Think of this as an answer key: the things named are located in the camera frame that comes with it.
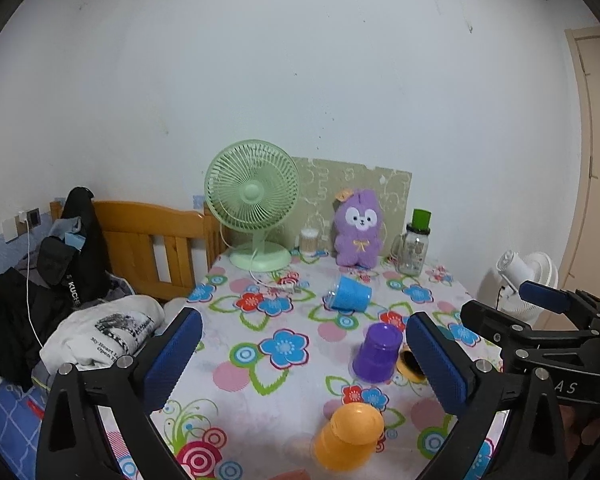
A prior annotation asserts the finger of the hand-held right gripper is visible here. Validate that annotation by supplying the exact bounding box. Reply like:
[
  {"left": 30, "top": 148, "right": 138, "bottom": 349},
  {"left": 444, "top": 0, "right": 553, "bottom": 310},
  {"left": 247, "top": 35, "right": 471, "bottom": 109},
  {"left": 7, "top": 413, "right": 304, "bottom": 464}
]
[
  {"left": 519, "top": 281, "right": 600, "bottom": 333},
  {"left": 460, "top": 300, "right": 536, "bottom": 357}
]

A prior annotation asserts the white fan cable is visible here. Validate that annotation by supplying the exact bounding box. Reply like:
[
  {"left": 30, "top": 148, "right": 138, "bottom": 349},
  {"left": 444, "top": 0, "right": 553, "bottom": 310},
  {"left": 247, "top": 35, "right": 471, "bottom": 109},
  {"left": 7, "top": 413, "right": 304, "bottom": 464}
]
[{"left": 249, "top": 259, "right": 302, "bottom": 295}]

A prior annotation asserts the wooden bed headboard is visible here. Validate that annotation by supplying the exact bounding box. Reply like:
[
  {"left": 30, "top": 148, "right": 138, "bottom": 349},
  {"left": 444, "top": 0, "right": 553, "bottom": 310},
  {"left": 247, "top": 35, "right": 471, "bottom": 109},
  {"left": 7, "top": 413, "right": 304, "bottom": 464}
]
[{"left": 50, "top": 200, "right": 227, "bottom": 302}]

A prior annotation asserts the glass jar with green lid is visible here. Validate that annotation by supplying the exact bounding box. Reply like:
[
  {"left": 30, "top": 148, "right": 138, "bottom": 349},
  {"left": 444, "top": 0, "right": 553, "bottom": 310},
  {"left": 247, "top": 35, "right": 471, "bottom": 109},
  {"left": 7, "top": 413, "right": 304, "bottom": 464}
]
[{"left": 392, "top": 208, "right": 433, "bottom": 276}]

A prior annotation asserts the blue checked bed sheet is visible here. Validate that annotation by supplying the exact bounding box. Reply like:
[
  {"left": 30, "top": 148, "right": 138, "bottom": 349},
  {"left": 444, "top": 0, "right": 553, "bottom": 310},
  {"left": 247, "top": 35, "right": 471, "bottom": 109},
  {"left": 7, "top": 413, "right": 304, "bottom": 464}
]
[{"left": 0, "top": 374, "right": 48, "bottom": 480}]

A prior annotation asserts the purple plush toy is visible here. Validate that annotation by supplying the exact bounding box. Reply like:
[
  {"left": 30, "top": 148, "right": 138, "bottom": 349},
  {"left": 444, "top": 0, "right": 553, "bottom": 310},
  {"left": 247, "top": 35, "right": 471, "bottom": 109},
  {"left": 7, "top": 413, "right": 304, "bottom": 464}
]
[{"left": 332, "top": 188, "right": 385, "bottom": 268}]

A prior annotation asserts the wall socket with charger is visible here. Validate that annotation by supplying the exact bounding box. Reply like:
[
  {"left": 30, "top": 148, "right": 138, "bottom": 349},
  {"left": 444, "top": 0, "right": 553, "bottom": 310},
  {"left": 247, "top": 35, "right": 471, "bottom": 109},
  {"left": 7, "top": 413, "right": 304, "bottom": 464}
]
[{"left": 15, "top": 207, "right": 42, "bottom": 234}]

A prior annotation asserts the orange plastic cup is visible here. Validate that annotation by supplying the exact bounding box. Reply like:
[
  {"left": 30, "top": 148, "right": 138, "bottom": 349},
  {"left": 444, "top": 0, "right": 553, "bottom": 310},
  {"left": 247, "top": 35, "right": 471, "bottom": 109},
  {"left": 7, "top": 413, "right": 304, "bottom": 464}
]
[{"left": 312, "top": 404, "right": 385, "bottom": 472}]

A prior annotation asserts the black jacket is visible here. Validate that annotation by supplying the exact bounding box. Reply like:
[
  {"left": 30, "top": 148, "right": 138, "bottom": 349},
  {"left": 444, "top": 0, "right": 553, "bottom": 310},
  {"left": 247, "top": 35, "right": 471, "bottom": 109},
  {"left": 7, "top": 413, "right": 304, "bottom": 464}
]
[{"left": 35, "top": 186, "right": 113, "bottom": 312}]

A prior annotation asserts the cotton swab container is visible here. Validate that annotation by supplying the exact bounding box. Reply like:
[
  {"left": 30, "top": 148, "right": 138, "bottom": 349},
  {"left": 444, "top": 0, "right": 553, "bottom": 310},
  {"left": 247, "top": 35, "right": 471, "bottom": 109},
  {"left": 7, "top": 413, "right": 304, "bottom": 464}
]
[{"left": 299, "top": 227, "right": 321, "bottom": 255}]

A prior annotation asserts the white printed shirt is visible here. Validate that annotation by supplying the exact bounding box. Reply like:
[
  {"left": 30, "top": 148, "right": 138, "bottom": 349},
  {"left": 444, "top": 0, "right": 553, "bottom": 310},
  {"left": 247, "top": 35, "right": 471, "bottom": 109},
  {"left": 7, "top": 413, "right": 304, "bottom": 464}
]
[{"left": 40, "top": 294, "right": 165, "bottom": 377}]

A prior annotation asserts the white charger cable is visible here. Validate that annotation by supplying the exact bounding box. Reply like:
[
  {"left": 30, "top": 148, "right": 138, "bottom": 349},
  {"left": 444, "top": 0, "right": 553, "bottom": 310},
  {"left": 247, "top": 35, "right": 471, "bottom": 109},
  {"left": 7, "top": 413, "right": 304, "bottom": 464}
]
[{"left": 24, "top": 220, "right": 45, "bottom": 349}]

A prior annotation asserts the beige patterned board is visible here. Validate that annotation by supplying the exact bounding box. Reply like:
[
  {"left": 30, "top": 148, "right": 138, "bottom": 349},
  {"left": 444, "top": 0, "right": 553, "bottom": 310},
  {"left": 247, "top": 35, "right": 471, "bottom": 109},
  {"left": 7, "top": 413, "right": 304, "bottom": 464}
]
[{"left": 291, "top": 156, "right": 413, "bottom": 257}]

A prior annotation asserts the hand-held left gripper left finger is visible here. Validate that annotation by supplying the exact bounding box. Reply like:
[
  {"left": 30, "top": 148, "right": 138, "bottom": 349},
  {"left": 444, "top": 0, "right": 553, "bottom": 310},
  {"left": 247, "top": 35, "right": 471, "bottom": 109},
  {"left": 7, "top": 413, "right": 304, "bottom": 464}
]
[{"left": 35, "top": 307, "right": 204, "bottom": 480}]

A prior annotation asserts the yellow plastic cup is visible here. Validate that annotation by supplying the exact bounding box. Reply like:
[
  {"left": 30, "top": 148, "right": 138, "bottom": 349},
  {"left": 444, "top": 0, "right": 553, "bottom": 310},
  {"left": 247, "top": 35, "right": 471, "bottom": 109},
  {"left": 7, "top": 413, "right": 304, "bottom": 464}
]
[{"left": 396, "top": 344, "right": 428, "bottom": 382}]

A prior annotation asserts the floral tablecloth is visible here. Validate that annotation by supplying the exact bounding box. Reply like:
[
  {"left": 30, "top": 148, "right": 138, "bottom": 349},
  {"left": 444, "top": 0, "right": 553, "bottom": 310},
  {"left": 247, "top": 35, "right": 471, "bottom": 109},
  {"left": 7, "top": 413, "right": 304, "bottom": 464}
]
[{"left": 100, "top": 247, "right": 512, "bottom": 480}]

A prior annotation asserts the purple plastic cup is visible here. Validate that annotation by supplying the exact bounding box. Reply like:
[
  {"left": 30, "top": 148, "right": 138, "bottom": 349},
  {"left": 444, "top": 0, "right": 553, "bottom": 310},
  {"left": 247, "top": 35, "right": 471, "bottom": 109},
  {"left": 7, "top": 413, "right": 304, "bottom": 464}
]
[{"left": 351, "top": 322, "right": 404, "bottom": 381}]

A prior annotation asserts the white floor fan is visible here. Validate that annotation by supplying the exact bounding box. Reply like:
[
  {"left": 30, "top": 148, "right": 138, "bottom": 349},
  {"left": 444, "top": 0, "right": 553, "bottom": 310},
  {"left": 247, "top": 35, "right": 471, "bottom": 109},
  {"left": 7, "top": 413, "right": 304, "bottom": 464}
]
[{"left": 495, "top": 250, "right": 560, "bottom": 329}]

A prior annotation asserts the blue plastic cup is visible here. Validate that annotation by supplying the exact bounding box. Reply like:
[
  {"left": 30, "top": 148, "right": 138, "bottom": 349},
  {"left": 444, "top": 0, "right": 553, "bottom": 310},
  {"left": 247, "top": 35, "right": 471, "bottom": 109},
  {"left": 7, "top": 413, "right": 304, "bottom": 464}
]
[{"left": 324, "top": 275, "right": 373, "bottom": 314}]

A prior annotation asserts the dark clothes pile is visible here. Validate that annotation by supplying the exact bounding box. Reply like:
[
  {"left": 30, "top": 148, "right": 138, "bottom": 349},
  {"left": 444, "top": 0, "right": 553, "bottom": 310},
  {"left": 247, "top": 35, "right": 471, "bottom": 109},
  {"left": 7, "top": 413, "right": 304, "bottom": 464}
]
[{"left": 0, "top": 266, "right": 83, "bottom": 392}]

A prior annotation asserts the green desk fan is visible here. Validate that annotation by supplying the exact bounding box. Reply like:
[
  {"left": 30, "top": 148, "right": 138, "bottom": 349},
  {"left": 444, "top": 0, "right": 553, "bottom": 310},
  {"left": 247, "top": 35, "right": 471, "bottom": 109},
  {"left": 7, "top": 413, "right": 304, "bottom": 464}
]
[{"left": 204, "top": 140, "right": 301, "bottom": 272}]

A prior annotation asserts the beige door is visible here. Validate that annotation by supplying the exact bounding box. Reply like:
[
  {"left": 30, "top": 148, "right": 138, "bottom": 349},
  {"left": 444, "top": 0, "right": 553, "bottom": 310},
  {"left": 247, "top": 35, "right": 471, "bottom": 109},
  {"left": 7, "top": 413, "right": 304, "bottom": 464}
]
[{"left": 557, "top": 26, "right": 600, "bottom": 307}]

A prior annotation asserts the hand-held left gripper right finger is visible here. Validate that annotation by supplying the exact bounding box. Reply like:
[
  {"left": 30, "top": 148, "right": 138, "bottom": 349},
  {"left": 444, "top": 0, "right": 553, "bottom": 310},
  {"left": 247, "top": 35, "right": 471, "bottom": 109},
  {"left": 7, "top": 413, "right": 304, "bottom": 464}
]
[{"left": 406, "top": 311, "right": 568, "bottom": 480}]

